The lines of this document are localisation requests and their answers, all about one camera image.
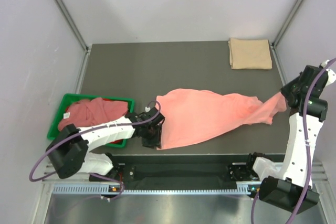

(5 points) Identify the slotted grey cable duct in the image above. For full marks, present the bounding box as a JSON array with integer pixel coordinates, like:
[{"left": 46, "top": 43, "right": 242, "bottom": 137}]
[{"left": 52, "top": 184, "right": 253, "bottom": 196}]

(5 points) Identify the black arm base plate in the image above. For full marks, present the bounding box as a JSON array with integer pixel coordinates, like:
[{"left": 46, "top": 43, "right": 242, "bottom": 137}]
[{"left": 88, "top": 155, "right": 263, "bottom": 190}]

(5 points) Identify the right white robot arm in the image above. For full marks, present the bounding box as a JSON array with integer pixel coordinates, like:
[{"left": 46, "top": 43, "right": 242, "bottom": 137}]
[{"left": 245, "top": 65, "right": 335, "bottom": 214}]

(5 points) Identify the folded beige t shirt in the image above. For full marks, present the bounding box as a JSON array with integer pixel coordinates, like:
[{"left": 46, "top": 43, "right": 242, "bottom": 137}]
[{"left": 228, "top": 38, "right": 272, "bottom": 70}]

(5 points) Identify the dusty pink shirt in bin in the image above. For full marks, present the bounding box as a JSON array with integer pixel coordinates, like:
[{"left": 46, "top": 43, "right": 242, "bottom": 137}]
[{"left": 57, "top": 97, "right": 129, "bottom": 131}]

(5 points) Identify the green plastic bin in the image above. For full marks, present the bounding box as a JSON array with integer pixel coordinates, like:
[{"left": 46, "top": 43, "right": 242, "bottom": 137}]
[{"left": 47, "top": 93, "right": 135, "bottom": 141}]

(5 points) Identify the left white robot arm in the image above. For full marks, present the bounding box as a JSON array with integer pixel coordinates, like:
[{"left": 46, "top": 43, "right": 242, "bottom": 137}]
[{"left": 46, "top": 101, "right": 165, "bottom": 181}]

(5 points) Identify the aluminium frame rail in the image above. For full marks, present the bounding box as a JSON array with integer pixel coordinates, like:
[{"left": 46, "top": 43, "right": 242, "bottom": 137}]
[{"left": 41, "top": 162, "right": 92, "bottom": 183}]

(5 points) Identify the salmon pink t shirt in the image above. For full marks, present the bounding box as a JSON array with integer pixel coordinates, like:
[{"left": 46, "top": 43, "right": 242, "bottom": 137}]
[{"left": 157, "top": 89, "right": 287, "bottom": 150}]

